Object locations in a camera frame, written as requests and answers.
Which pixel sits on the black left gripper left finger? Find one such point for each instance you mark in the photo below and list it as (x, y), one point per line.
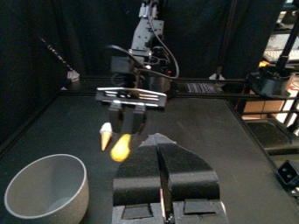
(138, 175)

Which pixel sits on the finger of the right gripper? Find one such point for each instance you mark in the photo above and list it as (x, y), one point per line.
(138, 121)
(115, 118)

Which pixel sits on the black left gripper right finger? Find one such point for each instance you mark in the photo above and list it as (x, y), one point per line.
(191, 178)

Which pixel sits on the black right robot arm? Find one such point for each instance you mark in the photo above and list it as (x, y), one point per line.
(147, 32)

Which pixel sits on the grey bowl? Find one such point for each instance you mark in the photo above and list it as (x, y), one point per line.
(47, 189)

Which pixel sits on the toy ice cream cone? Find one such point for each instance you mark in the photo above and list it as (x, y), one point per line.
(106, 135)

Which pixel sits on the striped label plate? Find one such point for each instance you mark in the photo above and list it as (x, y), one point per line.
(203, 88)

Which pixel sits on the thin diagonal rod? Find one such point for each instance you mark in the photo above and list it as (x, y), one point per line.
(56, 54)

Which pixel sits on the black connector block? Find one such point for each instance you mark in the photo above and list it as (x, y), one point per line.
(289, 172)

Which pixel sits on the black ribbed mat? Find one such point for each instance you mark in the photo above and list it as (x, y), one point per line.
(273, 135)

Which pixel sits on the brown cardboard box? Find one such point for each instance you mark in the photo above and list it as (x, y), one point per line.
(262, 108)

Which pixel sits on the small orange clip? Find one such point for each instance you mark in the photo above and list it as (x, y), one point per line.
(263, 64)

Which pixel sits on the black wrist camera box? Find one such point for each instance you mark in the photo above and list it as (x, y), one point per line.
(122, 64)

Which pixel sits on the white corner bracket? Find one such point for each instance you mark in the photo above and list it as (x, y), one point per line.
(217, 77)
(72, 75)

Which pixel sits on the black frame post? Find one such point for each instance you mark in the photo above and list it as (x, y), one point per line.
(226, 38)

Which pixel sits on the black camera stand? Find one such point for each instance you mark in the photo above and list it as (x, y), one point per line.
(273, 81)

